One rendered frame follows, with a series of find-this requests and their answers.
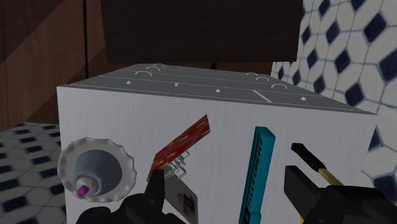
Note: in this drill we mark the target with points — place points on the white chest of drawers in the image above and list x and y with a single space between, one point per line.
229 139

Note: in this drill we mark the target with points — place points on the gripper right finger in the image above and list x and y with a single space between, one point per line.
341 204

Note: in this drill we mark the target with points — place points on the teal remote control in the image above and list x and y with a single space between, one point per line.
257 173

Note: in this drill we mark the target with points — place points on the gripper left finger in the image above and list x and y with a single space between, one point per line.
153 204

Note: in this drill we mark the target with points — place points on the grey scalloped dish with cone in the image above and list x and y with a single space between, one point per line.
99 169

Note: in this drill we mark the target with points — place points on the black and gold pen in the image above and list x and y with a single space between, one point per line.
308 158

